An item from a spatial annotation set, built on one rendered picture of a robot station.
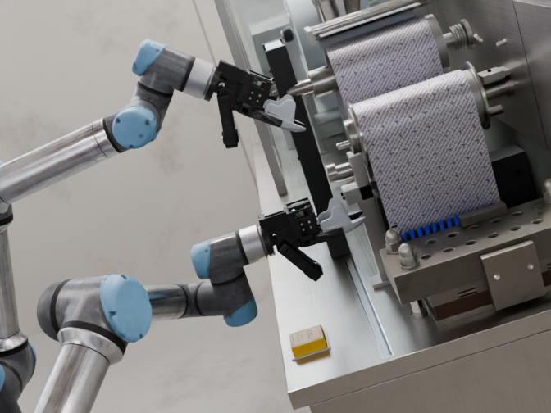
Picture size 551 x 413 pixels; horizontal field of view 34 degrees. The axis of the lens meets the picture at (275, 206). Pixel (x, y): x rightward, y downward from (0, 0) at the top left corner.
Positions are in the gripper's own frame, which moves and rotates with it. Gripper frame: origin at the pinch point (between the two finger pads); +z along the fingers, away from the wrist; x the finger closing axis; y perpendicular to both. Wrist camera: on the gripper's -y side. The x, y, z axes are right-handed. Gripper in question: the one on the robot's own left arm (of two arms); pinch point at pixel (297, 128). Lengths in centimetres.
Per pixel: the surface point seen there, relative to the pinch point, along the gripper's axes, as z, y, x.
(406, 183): 24.5, -1.6, -4.2
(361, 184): 17.8, -6.7, 3.1
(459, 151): 31.9, 8.5, -4.2
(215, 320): 34, -142, 233
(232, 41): -14, 2, 98
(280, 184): 17, -34, 98
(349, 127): 9.8, 4.3, -0.5
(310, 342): 16.4, -36.2, -17.2
